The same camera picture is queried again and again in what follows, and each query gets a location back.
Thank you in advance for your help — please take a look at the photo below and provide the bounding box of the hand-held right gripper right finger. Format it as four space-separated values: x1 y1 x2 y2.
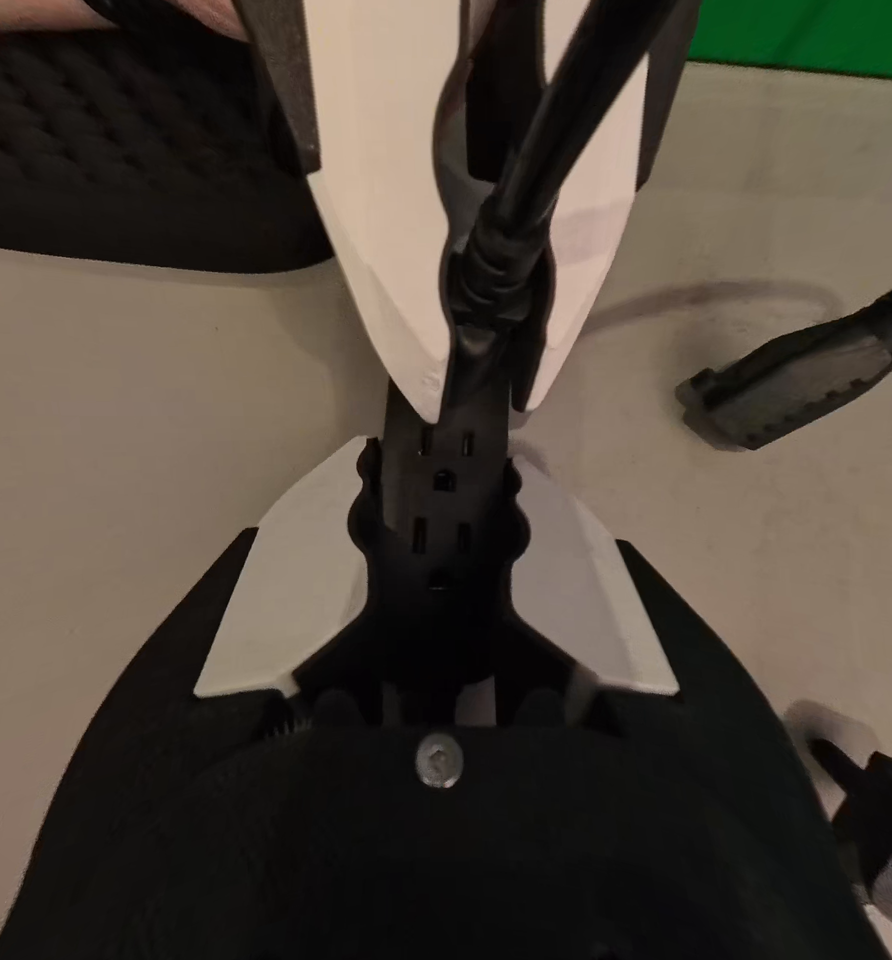
502 442 681 699

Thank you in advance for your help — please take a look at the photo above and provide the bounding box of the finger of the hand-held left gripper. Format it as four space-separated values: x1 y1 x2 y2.
305 0 471 423
464 0 651 412

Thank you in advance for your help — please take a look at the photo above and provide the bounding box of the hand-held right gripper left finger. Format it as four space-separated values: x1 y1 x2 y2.
193 436 387 699

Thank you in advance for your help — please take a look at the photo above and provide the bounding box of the black power plug cord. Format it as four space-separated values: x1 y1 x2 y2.
442 0 681 425

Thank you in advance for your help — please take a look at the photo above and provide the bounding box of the black power strip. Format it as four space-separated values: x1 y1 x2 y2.
371 378 522 725

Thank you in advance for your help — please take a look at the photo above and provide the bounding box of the person's left forearm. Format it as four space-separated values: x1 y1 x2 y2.
0 0 117 33

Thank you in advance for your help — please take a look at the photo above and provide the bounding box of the flat square power plug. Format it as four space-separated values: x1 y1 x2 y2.
806 738 892 912

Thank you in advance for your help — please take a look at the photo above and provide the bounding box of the person's left hand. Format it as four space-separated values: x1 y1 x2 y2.
187 0 248 39

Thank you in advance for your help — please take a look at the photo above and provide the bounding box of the black wristband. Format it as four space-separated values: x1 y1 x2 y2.
86 0 200 35

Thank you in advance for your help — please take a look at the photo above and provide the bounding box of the black bumpy wrist rest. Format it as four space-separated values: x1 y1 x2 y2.
0 22 335 275

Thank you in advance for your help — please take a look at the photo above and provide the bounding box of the green plastic bin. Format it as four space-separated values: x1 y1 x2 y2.
682 0 892 82

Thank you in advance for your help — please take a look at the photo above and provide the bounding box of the black ridged plug cord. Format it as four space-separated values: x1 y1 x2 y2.
674 270 892 451

